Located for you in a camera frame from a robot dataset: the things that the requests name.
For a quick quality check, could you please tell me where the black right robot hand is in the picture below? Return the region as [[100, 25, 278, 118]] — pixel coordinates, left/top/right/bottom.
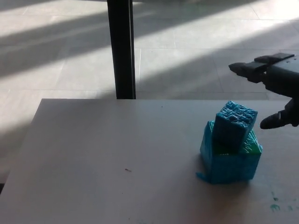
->
[[228, 53, 299, 129]]

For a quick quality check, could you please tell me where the small blue cube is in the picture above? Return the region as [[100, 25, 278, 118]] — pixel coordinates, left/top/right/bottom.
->
[[212, 100, 259, 154]]

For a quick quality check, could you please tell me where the large blue-green wrapped cube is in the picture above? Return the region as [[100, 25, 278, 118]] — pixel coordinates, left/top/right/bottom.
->
[[195, 120, 263, 185]]

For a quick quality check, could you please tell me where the black vertical window pillar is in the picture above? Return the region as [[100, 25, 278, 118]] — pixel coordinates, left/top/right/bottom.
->
[[107, 0, 136, 100]]

